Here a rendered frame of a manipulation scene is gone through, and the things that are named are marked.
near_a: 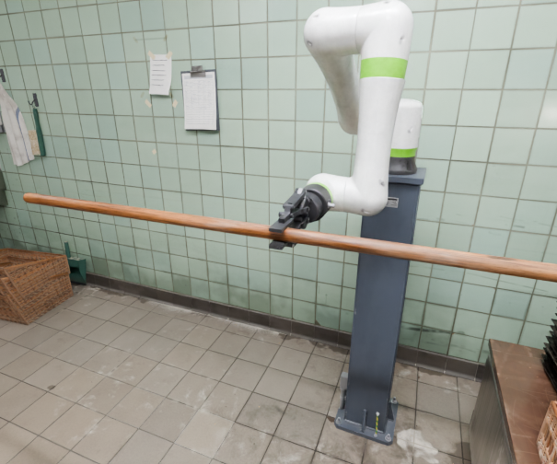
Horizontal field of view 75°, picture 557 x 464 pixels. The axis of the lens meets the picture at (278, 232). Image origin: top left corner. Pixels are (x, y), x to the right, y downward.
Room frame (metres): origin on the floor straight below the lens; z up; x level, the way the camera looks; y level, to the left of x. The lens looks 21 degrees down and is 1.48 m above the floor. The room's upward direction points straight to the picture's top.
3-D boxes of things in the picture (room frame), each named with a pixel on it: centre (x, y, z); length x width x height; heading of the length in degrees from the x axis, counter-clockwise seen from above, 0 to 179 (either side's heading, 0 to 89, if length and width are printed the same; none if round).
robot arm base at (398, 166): (1.39, -0.46, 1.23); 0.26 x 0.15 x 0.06; 157
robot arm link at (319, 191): (0.94, -0.09, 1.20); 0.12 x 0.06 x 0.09; 68
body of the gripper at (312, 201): (0.87, -0.06, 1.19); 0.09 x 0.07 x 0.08; 158
